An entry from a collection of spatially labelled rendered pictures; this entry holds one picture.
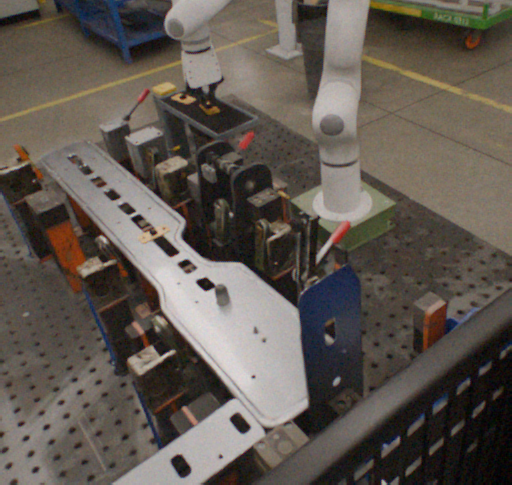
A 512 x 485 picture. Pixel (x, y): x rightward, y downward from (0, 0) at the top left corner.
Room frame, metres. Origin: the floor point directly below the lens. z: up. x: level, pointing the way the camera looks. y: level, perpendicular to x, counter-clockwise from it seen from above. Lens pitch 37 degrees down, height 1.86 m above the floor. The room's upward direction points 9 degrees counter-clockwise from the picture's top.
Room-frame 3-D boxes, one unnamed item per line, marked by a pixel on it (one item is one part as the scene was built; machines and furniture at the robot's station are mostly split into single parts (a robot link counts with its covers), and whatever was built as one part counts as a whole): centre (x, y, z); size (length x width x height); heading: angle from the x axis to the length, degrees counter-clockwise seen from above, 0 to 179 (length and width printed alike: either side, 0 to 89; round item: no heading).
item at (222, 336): (1.22, 0.30, 1.00); 1.38 x 0.22 x 0.02; 31
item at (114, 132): (1.80, 0.44, 0.88); 0.11 x 0.10 x 0.36; 121
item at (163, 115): (1.80, 0.25, 0.92); 0.08 x 0.08 x 0.44; 31
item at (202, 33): (1.57, 0.10, 1.44); 0.09 x 0.08 x 0.13; 160
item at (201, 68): (1.58, 0.10, 1.30); 0.10 x 0.07 x 0.11; 110
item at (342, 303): (0.57, -0.08, 1.17); 0.12 x 0.01 x 0.34; 121
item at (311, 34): (4.17, -0.71, 0.36); 0.54 x 0.50 x 0.73; 117
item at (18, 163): (1.61, 0.75, 0.88); 0.15 x 0.11 x 0.36; 121
